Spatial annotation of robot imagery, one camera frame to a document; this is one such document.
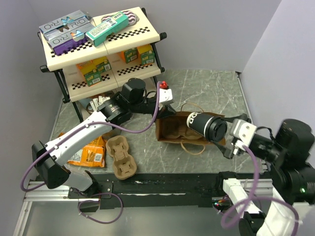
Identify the brown paper bag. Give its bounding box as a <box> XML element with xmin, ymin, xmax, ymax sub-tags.
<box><xmin>156</xmin><ymin>110</ymin><xmax>227</xmax><ymax>155</ymax></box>

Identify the black white paper cup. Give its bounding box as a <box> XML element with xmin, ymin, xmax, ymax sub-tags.
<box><xmin>186</xmin><ymin>112</ymin><xmax>214</xmax><ymax>137</ymax></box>

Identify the black plastic cup lid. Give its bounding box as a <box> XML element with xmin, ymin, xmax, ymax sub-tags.
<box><xmin>204</xmin><ymin>117</ymin><xmax>227</xmax><ymax>142</ymax></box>

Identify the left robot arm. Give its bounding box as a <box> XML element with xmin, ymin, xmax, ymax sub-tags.
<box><xmin>31</xmin><ymin>78</ymin><xmax>176</xmax><ymax>198</ymax></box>

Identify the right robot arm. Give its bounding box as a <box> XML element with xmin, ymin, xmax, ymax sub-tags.
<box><xmin>203</xmin><ymin>116</ymin><xmax>315</xmax><ymax>236</ymax></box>

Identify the purple wavy round pack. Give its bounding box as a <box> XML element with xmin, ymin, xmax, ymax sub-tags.
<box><xmin>101</xmin><ymin>10</ymin><xmax>139</xmax><ymax>26</ymax></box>

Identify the cream three-tier shelf rack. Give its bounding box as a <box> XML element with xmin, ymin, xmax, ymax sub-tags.
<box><xmin>37</xmin><ymin>7</ymin><xmax>167</xmax><ymax>121</ymax></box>

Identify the yellow green box right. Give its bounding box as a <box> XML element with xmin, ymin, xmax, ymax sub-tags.
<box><xmin>137</xmin><ymin>44</ymin><xmax>155</xmax><ymax>65</ymax></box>

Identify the orange green box right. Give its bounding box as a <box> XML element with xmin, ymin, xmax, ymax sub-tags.
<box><xmin>119</xmin><ymin>48</ymin><xmax>138</xmax><ymax>63</ymax></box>

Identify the cup of straws and napkins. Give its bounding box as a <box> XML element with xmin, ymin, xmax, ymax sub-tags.
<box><xmin>85</xmin><ymin>95</ymin><xmax>110</xmax><ymax>114</ymax></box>

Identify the yellow green snack box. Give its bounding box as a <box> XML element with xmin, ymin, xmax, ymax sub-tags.
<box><xmin>84</xmin><ymin>57</ymin><xmax>111</xmax><ymax>87</ymax></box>

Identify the orange green snack box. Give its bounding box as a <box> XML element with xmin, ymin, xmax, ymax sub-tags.
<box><xmin>76</xmin><ymin>60</ymin><xmax>97</xmax><ymax>76</ymax></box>

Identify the orange snack bag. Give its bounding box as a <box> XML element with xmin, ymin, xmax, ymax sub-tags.
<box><xmin>67</xmin><ymin>136</ymin><xmax>106</xmax><ymax>168</ymax></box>

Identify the teal carton box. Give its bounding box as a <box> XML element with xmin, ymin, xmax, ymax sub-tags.
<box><xmin>85</xmin><ymin>11</ymin><xmax>128</xmax><ymax>47</ymax></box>

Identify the purple RO box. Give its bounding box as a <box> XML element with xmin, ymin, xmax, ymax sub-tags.
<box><xmin>45</xmin><ymin>21</ymin><xmax>94</xmax><ymax>56</ymax></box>

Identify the silver blue RO box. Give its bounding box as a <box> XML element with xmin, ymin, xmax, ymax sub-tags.
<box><xmin>39</xmin><ymin>10</ymin><xmax>92</xmax><ymax>33</ymax></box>

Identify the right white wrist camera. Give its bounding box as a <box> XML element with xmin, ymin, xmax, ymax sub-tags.
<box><xmin>230</xmin><ymin>119</ymin><xmax>257</xmax><ymax>155</ymax></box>

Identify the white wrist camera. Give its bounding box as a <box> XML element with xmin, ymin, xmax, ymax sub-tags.
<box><xmin>159</xmin><ymin>81</ymin><xmax>174</xmax><ymax>109</ymax></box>
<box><xmin>230</xmin><ymin>119</ymin><xmax>257</xmax><ymax>155</ymax></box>

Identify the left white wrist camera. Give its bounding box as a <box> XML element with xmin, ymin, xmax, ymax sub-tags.
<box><xmin>159</xmin><ymin>81</ymin><xmax>174</xmax><ymax>109</ymax></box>

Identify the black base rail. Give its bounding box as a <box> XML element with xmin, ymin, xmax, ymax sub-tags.
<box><xmin>24</xmin><ymin>172</ymin><xmax>271</xmax><ymax>210</ymax></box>

